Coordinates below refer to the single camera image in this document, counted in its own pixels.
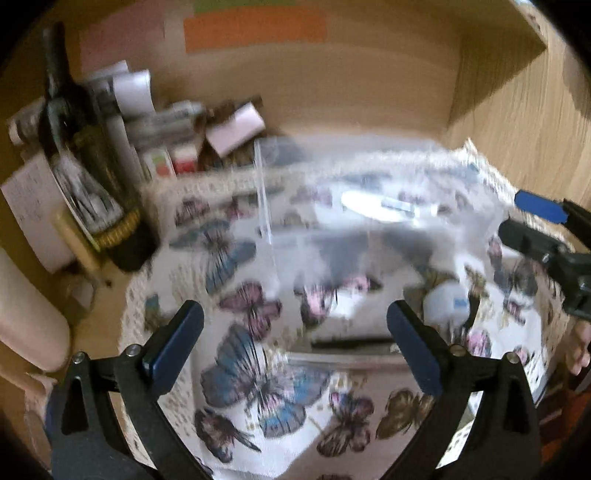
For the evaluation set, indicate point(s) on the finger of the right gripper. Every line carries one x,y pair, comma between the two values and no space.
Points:
564,212
535,245

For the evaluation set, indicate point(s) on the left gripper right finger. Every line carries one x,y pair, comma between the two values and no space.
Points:
504,441

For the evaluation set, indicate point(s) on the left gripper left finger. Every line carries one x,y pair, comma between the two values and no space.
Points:
85,436

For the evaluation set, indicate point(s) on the small white box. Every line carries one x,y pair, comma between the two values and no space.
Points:
448,304

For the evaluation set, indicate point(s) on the black bar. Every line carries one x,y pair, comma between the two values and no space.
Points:
356,344

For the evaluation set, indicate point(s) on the person's right hand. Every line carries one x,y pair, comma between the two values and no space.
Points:
577,355

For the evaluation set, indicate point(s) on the wooden shelf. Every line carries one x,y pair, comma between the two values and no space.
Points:
525,20

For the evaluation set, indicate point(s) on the clear plastic storage box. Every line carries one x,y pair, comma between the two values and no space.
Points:
343,269

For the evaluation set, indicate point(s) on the butterfly print lace tablecloth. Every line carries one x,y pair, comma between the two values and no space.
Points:
253,401

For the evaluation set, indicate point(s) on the white note card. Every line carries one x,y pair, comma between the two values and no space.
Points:
33,197

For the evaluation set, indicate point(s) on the dark wine bottle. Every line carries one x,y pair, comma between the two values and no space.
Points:
74,140

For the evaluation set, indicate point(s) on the stack of books and papers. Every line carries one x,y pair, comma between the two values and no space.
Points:
147,142

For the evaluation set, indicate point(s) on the small pink box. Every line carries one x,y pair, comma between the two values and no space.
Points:
239,128

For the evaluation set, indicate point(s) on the orange sticky note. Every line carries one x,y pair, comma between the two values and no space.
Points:
254,25

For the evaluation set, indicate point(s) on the pink sticky note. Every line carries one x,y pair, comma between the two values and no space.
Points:
111,39

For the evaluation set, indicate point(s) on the green sticky note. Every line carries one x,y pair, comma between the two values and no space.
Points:
205,6

